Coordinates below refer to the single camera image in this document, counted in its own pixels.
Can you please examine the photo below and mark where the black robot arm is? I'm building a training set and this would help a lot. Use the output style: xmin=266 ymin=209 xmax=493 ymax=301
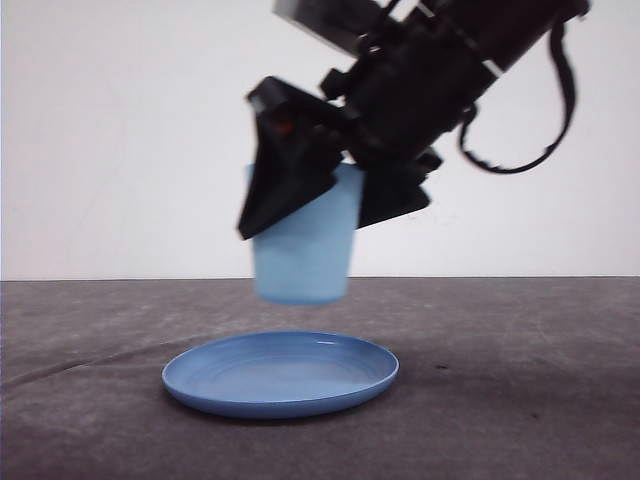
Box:
xmin=238 ymin=0 xmax=590 ymax=239

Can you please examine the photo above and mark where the blue plastic plate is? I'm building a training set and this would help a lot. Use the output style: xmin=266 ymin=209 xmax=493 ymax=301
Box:
xmin=161 ymin=331 xmax=400 ymax=420

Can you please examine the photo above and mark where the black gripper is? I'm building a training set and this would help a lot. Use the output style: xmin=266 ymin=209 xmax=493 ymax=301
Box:
xmin=238 ymin=29 xmax=495 ymax=240

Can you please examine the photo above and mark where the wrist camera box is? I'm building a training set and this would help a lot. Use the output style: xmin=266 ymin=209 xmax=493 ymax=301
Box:
xmin=272 ymin=0 xmax=384 ymax=57

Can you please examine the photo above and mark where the light blue plastic cup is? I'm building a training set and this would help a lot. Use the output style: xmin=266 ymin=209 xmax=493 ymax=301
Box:
xmin=251 ymin=163 xmax=364 ymax=305

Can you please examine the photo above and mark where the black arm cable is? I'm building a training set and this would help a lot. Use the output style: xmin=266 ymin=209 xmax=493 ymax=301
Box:
xmin=457 ymin=24 xmax=581 ymax=176

